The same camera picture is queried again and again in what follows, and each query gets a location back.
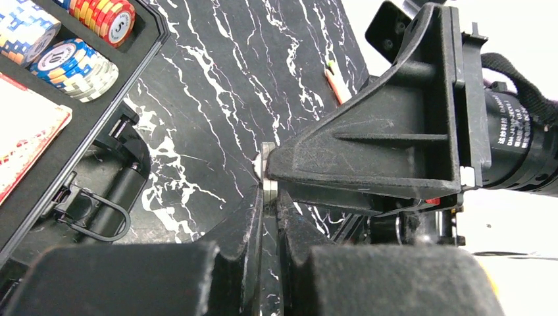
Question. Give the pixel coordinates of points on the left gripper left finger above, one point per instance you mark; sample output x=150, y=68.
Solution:
x=218, y=274

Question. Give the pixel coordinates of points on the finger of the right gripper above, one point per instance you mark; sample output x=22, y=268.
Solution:
x=366, y=204

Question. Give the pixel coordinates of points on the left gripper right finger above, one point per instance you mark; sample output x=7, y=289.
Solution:
x=321, y=277

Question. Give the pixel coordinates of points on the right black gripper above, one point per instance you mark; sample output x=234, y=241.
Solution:
x=398, y=136

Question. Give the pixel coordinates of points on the red card deck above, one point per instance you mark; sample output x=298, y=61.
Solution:
x=29, y=124

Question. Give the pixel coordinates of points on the black poker set case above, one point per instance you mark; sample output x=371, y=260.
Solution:
x=47, y=195

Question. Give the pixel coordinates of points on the orange pen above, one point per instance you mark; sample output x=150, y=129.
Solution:
x=338, y=86

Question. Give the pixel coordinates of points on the white poker chip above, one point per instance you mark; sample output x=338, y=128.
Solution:
x=260, y=165

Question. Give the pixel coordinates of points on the orange blue chip stack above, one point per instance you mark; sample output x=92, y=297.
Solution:
x=76, y=69

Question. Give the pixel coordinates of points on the red yellow chip stack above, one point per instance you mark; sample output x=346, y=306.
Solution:
x=111, y=20

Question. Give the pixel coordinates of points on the blue white chip stack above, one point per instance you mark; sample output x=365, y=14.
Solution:
x=26, y=30

